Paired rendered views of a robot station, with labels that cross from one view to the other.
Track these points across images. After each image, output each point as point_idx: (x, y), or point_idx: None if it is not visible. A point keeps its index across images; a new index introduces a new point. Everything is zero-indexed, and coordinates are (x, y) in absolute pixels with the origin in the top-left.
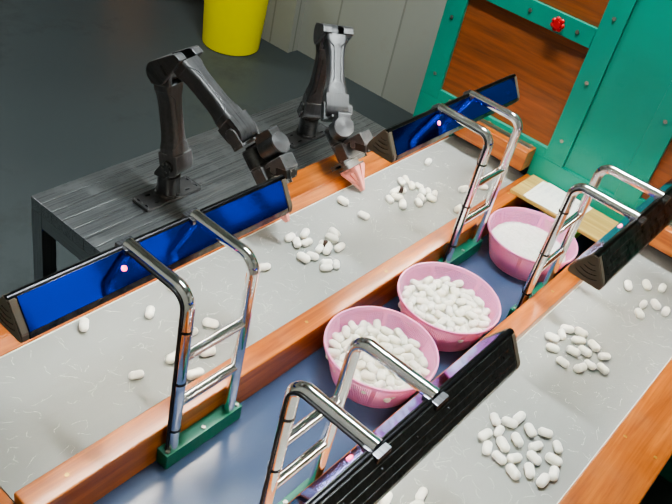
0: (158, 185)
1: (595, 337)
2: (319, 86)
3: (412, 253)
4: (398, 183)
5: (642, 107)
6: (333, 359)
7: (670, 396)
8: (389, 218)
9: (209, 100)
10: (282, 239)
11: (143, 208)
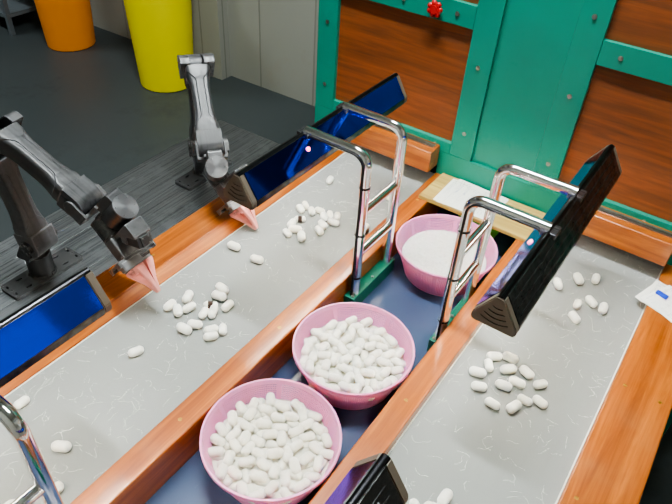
0: (27, 267)
1: (528, 359)
2: None
3: (310, 297)
4: (297, 211)
5: (542, 84)
6: (217, 460)
7: (623, 425)
8: (287, 256)
9: (37, 172)
10: (162, 308)
11: (13, 297)
